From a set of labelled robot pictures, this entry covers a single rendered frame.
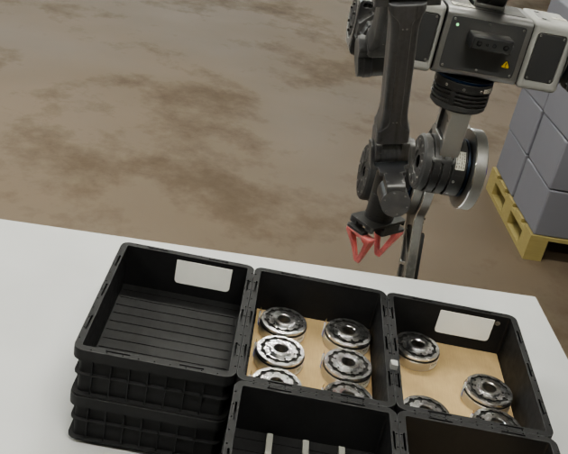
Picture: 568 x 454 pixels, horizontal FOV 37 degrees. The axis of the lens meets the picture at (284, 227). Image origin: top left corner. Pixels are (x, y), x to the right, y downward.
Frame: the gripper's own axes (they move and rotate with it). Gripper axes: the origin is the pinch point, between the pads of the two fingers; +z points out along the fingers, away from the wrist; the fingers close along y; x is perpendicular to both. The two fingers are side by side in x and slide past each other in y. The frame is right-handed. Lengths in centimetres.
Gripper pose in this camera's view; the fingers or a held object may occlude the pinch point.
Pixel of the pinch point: (367, 255)
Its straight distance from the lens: 174.9
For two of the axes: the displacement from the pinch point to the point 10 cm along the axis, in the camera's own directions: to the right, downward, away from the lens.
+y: 7.5, -1.8, 6.4
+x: -6.3, -4.7, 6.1
